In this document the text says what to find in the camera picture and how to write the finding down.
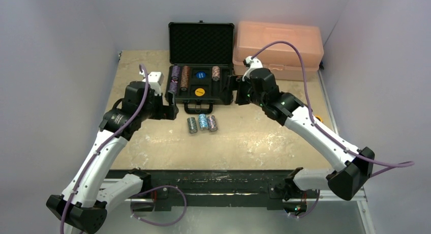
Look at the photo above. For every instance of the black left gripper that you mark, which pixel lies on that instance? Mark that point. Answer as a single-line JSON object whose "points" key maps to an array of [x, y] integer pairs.
{"points": [[166, 112]]}

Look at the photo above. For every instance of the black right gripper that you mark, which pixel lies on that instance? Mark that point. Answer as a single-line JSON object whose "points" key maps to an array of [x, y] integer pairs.
{"points": [[241, 90]]}

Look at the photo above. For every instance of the grey green chip stack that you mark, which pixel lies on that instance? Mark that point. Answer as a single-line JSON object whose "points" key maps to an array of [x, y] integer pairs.
{"points": [[192, 125]]}

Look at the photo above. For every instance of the pink poker chip stack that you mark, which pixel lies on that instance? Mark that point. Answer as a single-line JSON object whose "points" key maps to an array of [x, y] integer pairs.
{"points": [[215, 73]]}

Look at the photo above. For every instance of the light blue chip stack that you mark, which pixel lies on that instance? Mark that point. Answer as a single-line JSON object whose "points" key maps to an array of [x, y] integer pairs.
{"points": [[203, 123]]}

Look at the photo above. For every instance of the pink blue chip stack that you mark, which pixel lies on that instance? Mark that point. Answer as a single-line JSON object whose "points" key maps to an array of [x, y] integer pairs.
{"points": [[212, 124]]}

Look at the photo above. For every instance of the brown chip stack upright-facing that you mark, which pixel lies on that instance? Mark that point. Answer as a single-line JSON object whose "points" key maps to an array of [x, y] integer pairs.
{"points": [[185, 74]]}

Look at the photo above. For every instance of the brown chip stack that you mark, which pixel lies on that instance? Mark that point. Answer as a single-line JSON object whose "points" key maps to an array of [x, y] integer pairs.
{"points": [[184, 84]]}

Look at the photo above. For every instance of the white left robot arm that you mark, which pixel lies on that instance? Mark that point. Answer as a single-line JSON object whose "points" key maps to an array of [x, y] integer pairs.
{"points": [[83, 205]]}

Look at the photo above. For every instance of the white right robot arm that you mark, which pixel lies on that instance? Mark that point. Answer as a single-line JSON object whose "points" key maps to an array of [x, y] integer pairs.
{"points": [[351, 166]]}

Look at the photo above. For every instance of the black poker set case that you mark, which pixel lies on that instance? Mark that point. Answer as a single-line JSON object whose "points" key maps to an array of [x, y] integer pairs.
{"points": [[201, 46]]}

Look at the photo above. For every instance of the purple chip stack lower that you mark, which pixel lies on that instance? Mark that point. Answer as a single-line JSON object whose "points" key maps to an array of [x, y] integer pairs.
{"points": [[173, 87]]}

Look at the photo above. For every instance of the purple chip stack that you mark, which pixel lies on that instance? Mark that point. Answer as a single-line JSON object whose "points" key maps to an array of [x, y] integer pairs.
{"points": [[173, 87], [175, 73]]}

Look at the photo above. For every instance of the yellow big blind button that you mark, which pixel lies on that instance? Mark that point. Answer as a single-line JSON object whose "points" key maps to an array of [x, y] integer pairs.
{"points": [[199, 92]]}

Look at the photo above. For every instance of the purple chip stack upper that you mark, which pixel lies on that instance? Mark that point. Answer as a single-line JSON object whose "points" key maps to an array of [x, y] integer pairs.
{"points": [[175, 73]]}

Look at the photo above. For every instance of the translucent pink storage box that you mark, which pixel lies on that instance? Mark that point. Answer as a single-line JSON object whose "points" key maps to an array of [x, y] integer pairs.
{"points": [[281, 59]]}

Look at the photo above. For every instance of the yellow tape measure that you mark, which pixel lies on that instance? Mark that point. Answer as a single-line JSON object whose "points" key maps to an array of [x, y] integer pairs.
{"points": [[318, 118]]}

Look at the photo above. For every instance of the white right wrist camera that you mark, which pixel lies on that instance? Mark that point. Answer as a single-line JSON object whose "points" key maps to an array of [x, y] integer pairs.
{"points": [[252, 63]]}

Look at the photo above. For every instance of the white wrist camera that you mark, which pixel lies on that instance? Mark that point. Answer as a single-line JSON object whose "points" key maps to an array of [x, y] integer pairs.
{"points": [[252, 63], [155, 80]]}

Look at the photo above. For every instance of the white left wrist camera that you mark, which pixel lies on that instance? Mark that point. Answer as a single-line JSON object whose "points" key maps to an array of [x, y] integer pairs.
{"points": [[155, 80]]}

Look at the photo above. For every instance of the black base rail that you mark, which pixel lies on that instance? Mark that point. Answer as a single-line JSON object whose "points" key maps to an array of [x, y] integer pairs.
{"points": [[269, 189]]}

